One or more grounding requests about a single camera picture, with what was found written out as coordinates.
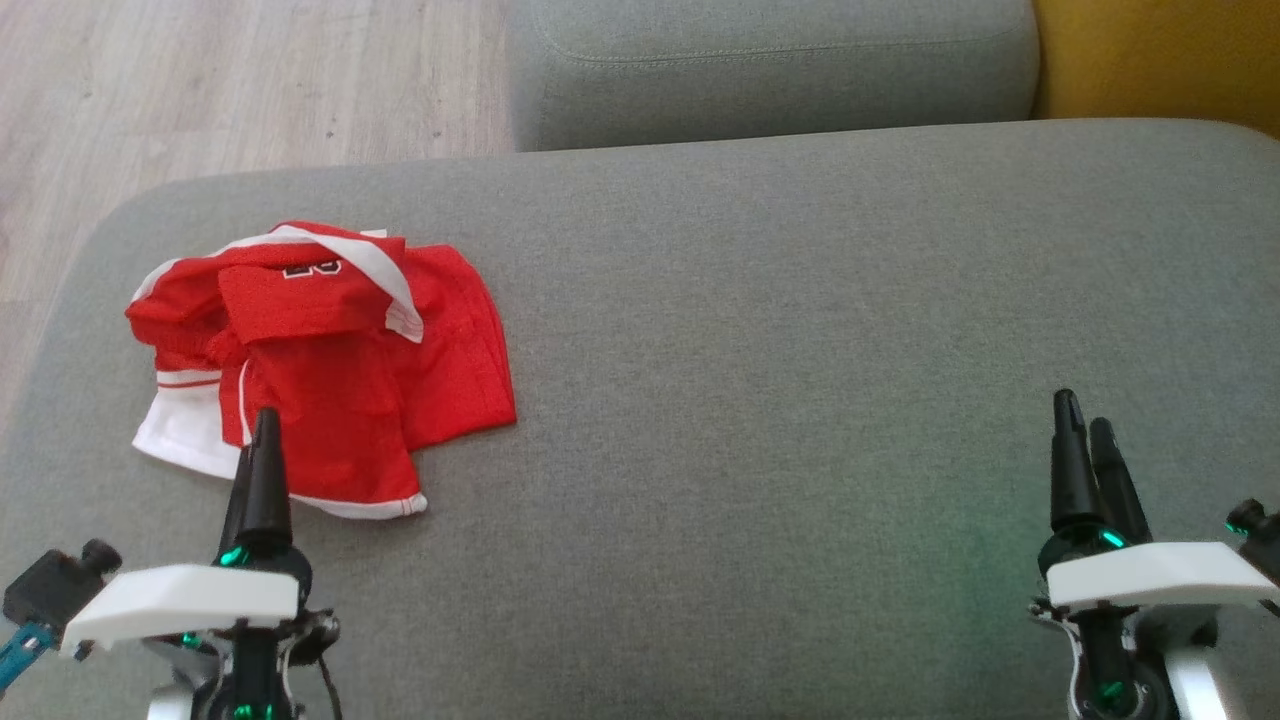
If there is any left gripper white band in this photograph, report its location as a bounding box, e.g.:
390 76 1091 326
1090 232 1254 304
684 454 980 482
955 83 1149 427
60 407 341 720

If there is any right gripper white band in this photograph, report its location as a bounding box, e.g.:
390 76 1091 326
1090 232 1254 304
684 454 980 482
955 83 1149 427
1030 388 1279 720

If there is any red and white jersey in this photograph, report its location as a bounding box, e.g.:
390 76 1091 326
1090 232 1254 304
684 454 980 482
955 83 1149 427
131 244 519 521

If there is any large grey sofa seat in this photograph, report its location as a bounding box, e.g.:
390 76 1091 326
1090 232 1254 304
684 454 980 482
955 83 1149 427
0 118 1280 720

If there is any large yellow sofa backrest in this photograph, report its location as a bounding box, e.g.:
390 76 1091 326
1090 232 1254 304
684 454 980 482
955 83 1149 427
1032 0 1280 139

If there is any grey sofa seat cushion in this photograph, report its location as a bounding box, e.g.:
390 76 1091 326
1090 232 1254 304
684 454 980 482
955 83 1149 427
507 0 1041 153

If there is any left camera cable blue plug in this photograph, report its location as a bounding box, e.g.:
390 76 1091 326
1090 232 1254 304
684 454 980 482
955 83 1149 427
0 620 56 696

